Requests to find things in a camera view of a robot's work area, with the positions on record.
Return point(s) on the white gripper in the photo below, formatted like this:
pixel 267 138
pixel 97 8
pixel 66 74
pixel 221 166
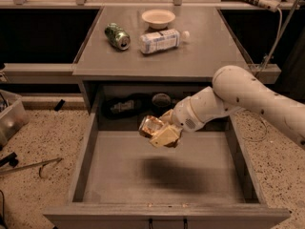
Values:
pixel 183 114

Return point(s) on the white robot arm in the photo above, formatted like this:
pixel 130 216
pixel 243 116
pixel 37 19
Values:
pixel 233 89

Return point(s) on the grey cabinet with top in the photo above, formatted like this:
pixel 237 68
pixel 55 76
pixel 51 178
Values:
pixel 209 48

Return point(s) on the open grey top drawer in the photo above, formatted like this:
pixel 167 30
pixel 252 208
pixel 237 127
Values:
pixel 122 182

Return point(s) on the green soda can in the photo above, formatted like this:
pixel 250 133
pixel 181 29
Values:
pixel 117 36

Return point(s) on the clear plastic water bottle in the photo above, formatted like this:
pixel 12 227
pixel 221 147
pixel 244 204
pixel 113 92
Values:
pixel 162 40

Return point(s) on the white ceramic bowl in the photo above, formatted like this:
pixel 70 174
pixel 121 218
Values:
pixel 158 19

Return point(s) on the small black floor object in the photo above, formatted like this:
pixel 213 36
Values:
pixel 59 105

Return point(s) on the metal rod on floor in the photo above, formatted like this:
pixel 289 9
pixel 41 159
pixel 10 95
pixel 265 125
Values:
pixel 18 169

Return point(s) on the clear plastic storage bin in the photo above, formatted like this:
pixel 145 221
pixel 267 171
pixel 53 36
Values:
pixel 12 116

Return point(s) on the black tool on floor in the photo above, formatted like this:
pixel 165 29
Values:
pixel 11 159

